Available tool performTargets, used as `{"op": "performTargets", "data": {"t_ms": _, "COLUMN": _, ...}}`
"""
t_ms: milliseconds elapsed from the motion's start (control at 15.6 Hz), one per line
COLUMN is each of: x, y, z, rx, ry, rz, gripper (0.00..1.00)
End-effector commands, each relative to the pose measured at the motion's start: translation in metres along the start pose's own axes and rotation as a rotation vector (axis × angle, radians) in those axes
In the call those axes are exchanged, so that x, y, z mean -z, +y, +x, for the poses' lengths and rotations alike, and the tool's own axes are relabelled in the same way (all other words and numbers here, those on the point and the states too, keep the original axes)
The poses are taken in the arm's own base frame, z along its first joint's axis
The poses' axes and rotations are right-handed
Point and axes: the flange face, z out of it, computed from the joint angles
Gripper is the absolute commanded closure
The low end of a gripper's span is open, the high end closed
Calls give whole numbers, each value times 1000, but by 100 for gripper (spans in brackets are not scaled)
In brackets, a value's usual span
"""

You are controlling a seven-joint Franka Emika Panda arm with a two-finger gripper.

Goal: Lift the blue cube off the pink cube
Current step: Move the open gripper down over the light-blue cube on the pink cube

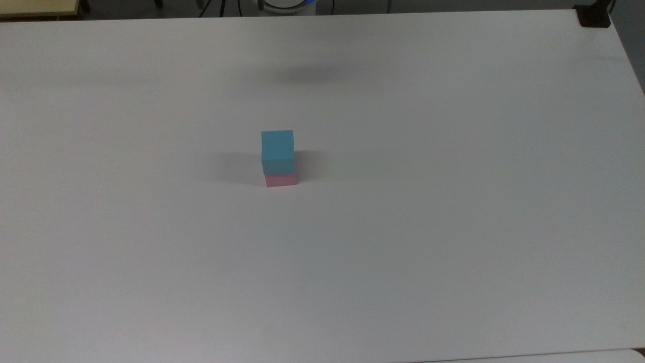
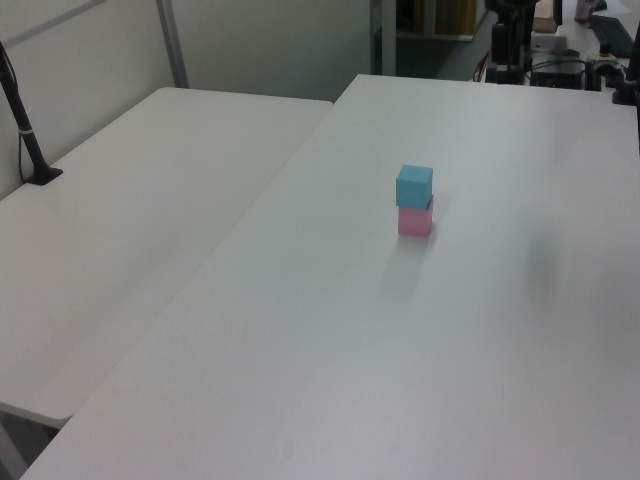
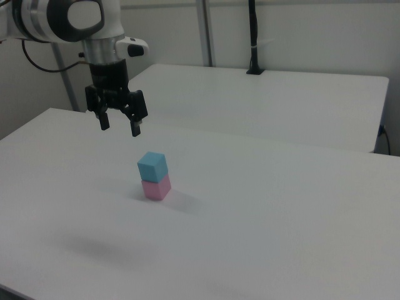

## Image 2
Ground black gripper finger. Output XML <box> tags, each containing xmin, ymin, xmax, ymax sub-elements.
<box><xmin>509</xmin><ymin>21</ymin><xmax>523</xmax><ymax>66</ymax></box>
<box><xmin>491</xmin><ymin>21</ymin><xmax>511</xmax><ymax>65</ymax></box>

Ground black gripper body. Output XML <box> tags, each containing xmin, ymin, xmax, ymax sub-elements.
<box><xmin>484</xmin><ymin>0</ymin><xmax>539</xmax><ymax>24</ymax></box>

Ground blue cube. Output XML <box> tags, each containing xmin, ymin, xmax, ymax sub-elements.
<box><xmin>395</xmin><ymin>164</ymin><xmax>434</xmax><ymax>210</ymax></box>

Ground pink cube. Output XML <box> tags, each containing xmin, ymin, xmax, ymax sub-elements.
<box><xmin>397</xmin><ymin>195</ymin><xmax>434</xmax><ymax>237</ymax></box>

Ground black box at table edge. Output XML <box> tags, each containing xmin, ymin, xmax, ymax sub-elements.
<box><xmin>486</xmin><ymin>63</ymin><xmax>525</xmax><ymax>85</ymax></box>

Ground white flat device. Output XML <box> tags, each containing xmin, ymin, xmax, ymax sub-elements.
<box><xmin>531</xmin><ymin>31</ymin><xmax>569</xmax><ymax>52</ymax></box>

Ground black electronics box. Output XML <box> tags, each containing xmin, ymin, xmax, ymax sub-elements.
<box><xmin>531</xmin><ymin>58</ymin><xmax>587</xmax><ymax>90</ymax></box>

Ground shelf with yellow books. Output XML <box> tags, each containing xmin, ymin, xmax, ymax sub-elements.
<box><xmin>396</xmin><ymin>0</ymin><xmax>477</xmax><ymax>37</ymax></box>

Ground black keyboard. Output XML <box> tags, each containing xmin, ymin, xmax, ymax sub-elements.
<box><xmin>589</xmin><ymin>14</ymin><xmax>634</xmax><ymax>57</ymax></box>

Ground red cables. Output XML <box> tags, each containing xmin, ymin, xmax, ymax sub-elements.
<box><xmin>471</xmin><ymin>49</ymin><xmax>490</xmax><ymax>84</ymax></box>

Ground grey metal partition post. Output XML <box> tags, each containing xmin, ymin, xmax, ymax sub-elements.
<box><xmin>156</xmin><ymin>0</ymin><xmax>190</xmax><ymax>89</ymax></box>

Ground black camera stand pole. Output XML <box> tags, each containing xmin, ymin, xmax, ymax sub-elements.
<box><xmin>0</xmin><ymin>41</ymin><xmax>64</xmax><ymax>187</ymax></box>

